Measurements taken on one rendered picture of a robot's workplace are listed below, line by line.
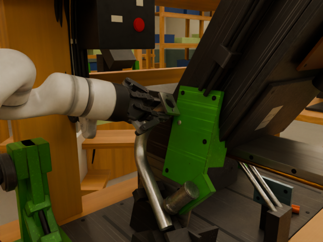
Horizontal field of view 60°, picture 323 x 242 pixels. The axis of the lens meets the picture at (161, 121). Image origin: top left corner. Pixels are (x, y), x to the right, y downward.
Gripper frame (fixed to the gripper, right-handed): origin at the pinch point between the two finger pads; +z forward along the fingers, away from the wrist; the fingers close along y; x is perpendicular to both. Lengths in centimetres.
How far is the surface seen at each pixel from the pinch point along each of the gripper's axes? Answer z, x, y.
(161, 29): 309, 188, 362
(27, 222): -21.4, 25.3, -13.8
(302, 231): 35.5, -0.6, -33.0
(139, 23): -0.5, -4.0, 23.5
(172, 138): 2.8, 1.7, -6.1
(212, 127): 2.8, -8.7, -9.7
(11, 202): 36, 234, 62
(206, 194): 2.6, -1.5, -20.5
